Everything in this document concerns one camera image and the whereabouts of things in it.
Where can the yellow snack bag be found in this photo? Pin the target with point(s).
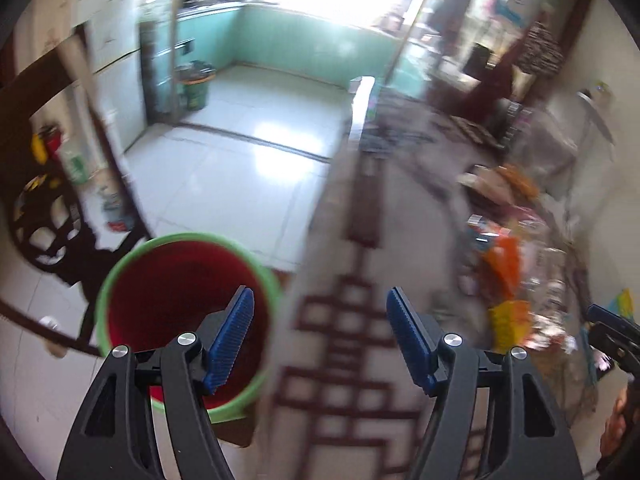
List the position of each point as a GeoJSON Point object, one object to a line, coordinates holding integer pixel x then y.
{"type": "Point", "coordinates": [510, 324]}

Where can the dark wooden chair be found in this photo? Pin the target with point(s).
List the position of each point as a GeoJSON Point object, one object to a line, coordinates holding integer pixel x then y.
{"type": "Point", "coordinates": [43, 212]}

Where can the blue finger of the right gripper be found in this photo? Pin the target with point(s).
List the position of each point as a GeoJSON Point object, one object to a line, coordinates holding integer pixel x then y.
{"type": "Point", "coordinates": [611, 334]}

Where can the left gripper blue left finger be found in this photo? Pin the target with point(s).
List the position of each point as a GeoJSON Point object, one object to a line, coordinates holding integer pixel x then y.
{"type": "Point", "coordinates": [222, 334]}

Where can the orange plastic wrapper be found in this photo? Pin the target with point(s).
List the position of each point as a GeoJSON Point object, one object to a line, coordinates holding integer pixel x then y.
{"type": "Point", "coordinates": [503, 257]}

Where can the green kitchen trash bin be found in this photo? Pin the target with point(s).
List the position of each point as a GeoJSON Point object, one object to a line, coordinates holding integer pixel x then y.
{"type": "Point", "coordinates": [195, 77]}

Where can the red bucket green rim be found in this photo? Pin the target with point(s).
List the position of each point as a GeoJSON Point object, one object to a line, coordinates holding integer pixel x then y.
{"type": "Point", "coordinates": [168, 285]}

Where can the white refrigerator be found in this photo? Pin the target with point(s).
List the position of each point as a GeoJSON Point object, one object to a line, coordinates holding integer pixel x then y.
{"type": "Point", "coordinates": [114, 54]}

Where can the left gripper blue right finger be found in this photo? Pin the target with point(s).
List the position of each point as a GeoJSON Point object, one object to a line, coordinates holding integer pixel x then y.
{"type": "Point", "coordinates": [417, 336]}

